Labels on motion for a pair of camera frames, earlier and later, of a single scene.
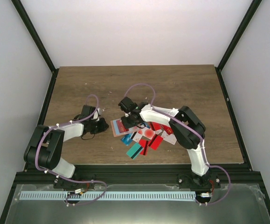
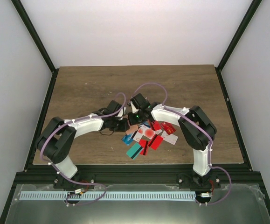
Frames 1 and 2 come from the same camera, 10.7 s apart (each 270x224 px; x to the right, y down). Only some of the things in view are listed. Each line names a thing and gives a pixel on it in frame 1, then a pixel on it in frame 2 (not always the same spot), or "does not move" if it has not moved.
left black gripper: [104, 127] → [124, 127]
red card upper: [155, 142] does not move
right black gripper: [126, 125] does not move
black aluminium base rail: [225, 174] does not move
